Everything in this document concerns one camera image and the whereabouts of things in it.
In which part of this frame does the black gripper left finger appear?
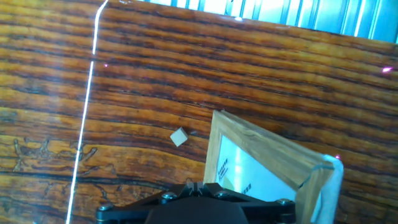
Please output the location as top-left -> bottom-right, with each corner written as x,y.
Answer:
95,182 -> 199,224

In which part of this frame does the wooden picture frame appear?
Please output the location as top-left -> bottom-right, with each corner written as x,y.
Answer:
203,109 -> 345,224

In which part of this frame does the small wooden cube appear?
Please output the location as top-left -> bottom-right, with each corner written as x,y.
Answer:
170,126 -> 189,147

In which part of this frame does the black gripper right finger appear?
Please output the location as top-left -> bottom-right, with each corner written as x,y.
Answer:
198,182 -> 297,224

